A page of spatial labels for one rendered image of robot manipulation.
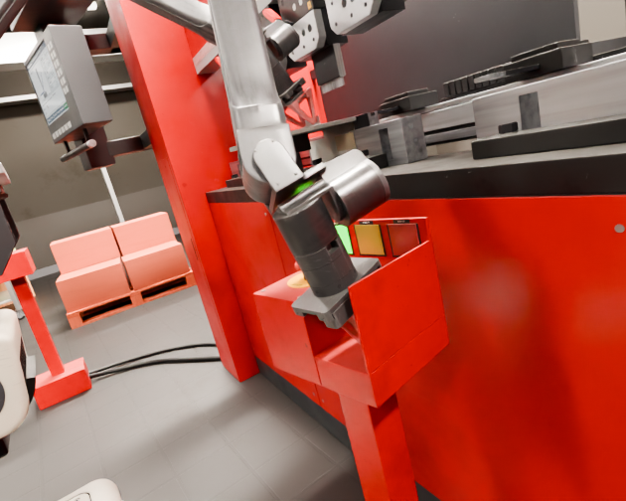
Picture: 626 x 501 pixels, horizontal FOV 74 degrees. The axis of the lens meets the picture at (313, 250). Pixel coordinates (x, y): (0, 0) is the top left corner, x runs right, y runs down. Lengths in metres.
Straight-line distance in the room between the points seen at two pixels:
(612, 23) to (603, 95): 2.24
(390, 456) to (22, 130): 7.55
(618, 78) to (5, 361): 0.94
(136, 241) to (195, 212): 2.42
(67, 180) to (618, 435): 7.61
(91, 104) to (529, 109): 1.59
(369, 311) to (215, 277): 1.45
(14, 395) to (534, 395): 0.80
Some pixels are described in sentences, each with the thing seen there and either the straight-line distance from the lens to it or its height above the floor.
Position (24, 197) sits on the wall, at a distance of 7.78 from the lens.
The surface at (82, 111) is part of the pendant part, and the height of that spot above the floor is 1.29.
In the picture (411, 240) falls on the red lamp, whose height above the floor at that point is 0.81.
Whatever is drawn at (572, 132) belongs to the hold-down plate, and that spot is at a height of 0.90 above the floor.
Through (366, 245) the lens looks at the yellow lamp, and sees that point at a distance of 0.62.
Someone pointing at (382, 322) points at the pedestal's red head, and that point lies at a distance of 0.49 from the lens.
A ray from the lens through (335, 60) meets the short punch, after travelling 1.10.
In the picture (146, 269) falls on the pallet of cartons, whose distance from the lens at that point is 3.90.
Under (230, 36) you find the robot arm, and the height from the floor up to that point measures 1.10.
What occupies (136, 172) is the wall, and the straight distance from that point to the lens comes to 7.97.
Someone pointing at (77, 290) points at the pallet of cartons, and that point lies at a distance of 3.92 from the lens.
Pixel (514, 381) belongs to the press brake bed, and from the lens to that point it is 0.78.
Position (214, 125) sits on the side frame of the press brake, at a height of 1.13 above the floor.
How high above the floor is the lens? 0.96
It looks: 14 degrees down
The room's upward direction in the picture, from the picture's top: 14 degrees counter-clockwise
